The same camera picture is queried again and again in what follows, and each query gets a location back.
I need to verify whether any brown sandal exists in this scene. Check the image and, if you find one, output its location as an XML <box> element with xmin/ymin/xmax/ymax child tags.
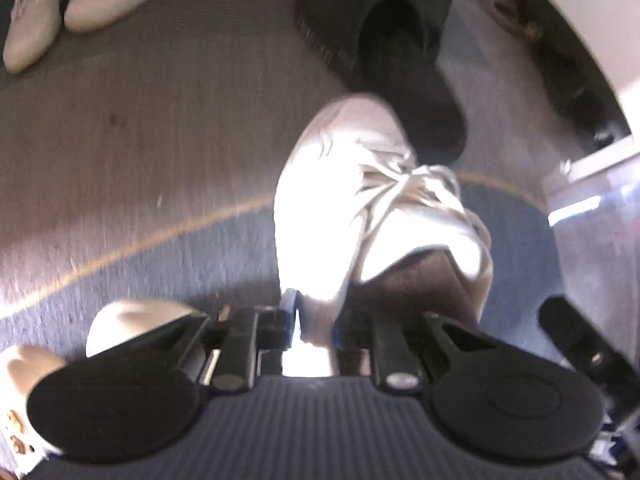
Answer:
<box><xmin>477</xmin><ymin>0</ymin><xmax>548</xmax><ymax>53</ymax></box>

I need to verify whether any dark shoe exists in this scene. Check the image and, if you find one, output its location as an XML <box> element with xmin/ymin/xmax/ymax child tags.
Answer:
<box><xmin>530</xmin><ymin>35</ymin><xmax>628</xmax><ymax>153</ymax></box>

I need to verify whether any shoe cabinet with shelves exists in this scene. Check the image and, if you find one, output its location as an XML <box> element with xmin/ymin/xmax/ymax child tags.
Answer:
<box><xmin>525</xmin><ymin>0</ymin><xmax>640</xmax><ymax>111</ymax></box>

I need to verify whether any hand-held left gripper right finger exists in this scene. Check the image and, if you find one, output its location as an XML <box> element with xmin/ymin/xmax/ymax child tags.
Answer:
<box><xmin>331</xmin><ymin>310</ymin><xmax>501</xmax><ymax>392</ymax></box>

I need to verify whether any cream clog with charms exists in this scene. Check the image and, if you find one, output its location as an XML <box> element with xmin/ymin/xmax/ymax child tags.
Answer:
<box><xmin>86</xmin><ymin>300</ymin><xmax>210</xmax><ymax>358</ymax></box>
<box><xmin>0</xmin><ymin>345</ymin><xmax>68</xmax><ymax>467</ymax></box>

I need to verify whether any white chunky sneaker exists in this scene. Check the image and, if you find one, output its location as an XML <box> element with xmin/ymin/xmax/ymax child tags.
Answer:
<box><xmin>272</xmin><ymin>95</ymin><xmax>496</xmax><ymax>378</ymax></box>

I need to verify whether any grey mat with gold line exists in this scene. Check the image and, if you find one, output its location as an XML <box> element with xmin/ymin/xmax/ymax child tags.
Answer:
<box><xmin>0</xmin><ymin>0</ymin><xmax>556</xmax><ymax>361</ymax></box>

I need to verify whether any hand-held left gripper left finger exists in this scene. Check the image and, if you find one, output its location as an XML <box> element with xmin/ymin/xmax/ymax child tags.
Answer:
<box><xmin>165</xmin><ymin>289</ymin><xmax>301</xmax><ymax>392</ymax></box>

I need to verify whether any black slide sandal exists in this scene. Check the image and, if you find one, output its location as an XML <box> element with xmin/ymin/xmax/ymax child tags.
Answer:
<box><xmin>294</xmin><ymin>0</ymin><xmax>469</xmax><ymax>165</ymax></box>

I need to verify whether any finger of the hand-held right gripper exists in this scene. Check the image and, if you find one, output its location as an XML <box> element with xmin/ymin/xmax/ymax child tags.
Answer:
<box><xmin>537</xmin><ymin>295</ymin><xmax>633</xmax><ymax>401</ymax></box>

